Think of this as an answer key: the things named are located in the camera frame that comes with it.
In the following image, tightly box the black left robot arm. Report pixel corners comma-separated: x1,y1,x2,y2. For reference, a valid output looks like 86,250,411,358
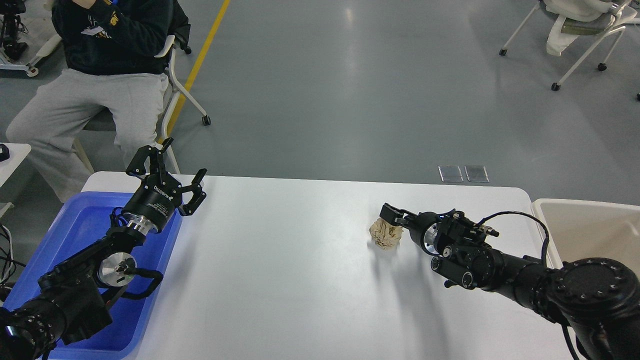
1,137,207,360

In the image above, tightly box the metal floor plate left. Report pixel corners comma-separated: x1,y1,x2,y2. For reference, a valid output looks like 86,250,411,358
438,165,464,183

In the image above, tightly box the black cables left edge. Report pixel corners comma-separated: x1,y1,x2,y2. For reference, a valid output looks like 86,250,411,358
0,222,26,301

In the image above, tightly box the beige paper ball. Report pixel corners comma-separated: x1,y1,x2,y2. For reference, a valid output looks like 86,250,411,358
368,218,404,249

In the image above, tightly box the metal floor plate right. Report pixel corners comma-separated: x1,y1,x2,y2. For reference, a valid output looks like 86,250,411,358
464,165,490,183

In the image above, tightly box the equipment stand top left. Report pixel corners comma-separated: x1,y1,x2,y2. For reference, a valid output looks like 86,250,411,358
0,0,62,78

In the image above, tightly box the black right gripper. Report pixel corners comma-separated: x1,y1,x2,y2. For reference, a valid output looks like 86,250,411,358
379,203,444,256

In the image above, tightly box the beige plastic bin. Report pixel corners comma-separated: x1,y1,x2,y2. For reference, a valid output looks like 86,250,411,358
531,198,640,275

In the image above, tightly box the blue plastic bin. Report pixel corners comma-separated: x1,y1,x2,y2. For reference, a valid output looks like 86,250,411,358
1,191,182,360

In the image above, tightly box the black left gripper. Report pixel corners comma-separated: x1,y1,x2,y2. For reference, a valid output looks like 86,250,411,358
122,137,208,233

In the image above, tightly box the black device on side table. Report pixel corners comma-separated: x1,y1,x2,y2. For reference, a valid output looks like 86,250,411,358
0,143,10,162

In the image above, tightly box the white side table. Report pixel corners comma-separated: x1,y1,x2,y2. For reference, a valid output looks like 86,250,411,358
0,142,32,218

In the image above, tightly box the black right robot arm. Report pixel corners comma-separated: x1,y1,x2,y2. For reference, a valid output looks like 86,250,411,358
379,203,640,360

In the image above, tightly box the seated person in black hoodie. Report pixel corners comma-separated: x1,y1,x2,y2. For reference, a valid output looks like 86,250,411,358
6,0,191,203

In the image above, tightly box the metal floor plate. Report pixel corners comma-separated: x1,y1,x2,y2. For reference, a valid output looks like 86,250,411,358
464,165,490,183
438,165,464,183

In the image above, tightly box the white office chair right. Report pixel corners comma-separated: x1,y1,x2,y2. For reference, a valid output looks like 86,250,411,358
499,0,639,91

